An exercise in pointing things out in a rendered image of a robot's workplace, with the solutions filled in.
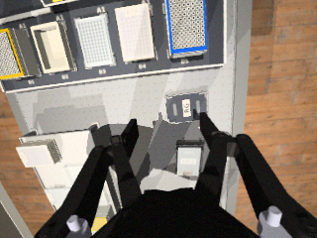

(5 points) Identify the clear plastic lid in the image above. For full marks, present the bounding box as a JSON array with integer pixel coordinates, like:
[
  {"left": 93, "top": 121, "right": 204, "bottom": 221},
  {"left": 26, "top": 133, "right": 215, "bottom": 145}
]
[
  {"left": 99, "top": 184, "right": 110, "bottom": 205},
  {"left": 91, "top": 213, "right": 110, "bottom": 234},
  {"left": 62, "top": 163, "right": 84, "bottom": 186}
]

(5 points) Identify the grey base plate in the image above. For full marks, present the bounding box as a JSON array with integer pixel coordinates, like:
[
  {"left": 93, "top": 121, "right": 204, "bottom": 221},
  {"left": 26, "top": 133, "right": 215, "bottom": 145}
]
[{"left": 14, "top": 0, "right": 237, "bottom": 194}]

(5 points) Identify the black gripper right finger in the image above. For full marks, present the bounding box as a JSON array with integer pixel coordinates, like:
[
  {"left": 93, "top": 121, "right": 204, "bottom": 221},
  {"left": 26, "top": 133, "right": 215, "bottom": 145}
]
[{"left": 182, "top": 112, "right": 317, "bottom": 238}]

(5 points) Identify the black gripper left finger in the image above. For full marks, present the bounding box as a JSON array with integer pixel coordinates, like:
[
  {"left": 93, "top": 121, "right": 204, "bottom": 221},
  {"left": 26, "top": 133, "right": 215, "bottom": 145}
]
[{"left": 34, "top": 118, "right": 154, "bottom": 238}]

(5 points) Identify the dark grey rectangular nest with label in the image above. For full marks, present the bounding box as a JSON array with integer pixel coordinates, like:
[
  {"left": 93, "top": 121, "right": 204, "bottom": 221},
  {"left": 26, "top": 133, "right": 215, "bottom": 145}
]
[{"left": 164, "top": 90, "right": 208, "bottom": 124}]

